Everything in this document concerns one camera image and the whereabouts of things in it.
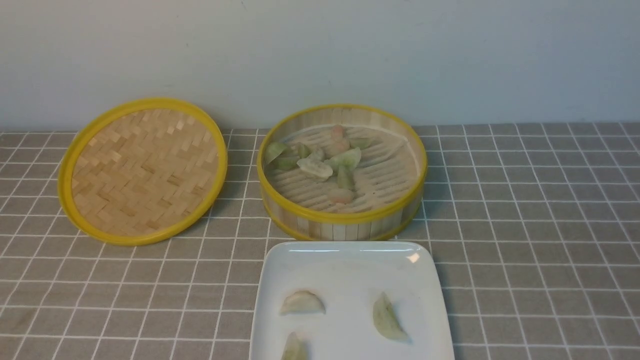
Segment beige dumpling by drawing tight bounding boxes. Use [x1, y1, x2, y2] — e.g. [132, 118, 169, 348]
[279, 290, 326, 316]

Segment white square plate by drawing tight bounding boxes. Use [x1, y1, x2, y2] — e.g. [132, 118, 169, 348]
[249, 241, 455, 360]

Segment white dumpling centre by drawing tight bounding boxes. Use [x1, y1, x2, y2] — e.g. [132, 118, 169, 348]
[296, 156, 334, 182]

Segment yellow rimmed bamboo steamer basket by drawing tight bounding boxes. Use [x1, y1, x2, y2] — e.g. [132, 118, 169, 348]
[256, 104, 428, 241]

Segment pink dumpling front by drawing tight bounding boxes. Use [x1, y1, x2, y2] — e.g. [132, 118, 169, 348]
[327, 187, 355, 205]

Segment pink dumpling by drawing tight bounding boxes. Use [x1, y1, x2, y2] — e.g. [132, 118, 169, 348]
[327, 124, 351, 157]
[327, 187, 355, 205]

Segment small green dumpling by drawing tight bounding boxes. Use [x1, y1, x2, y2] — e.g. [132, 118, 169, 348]
[295, 143, 313, 159]

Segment pink dumpling back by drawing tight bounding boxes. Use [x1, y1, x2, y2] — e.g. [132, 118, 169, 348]
[327, 124, 351, 157]

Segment green dumpling back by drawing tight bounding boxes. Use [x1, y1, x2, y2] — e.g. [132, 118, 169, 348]
[349, 137, 374, 150]

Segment yellow rimmed bamboo steamer lid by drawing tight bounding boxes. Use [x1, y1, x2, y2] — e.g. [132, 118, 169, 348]
[57, 98, 229, 247]

